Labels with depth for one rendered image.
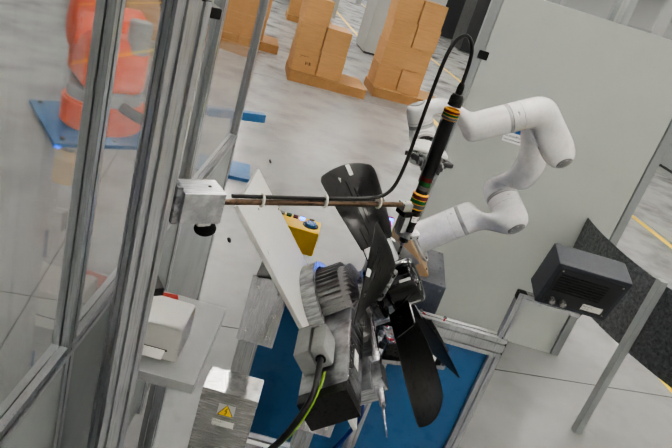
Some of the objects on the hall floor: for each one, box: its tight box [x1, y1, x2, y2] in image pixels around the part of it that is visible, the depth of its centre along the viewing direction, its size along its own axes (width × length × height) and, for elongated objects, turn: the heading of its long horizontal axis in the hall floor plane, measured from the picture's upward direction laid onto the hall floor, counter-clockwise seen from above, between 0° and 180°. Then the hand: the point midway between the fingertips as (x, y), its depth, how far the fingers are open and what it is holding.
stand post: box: [230, 261, 272, 375], centre depth 177 cm, size 4×9×115 cm, turn 143°
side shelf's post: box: [137, 383, 167, 448], centre depth 184 cm, size 4×4×83 cm
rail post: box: [443, 355, 499, 448], centre depth 234 cm, size 4×4×78 cm
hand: (430, 165), depth 157 cm, fingers closed on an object, 4 cm apart
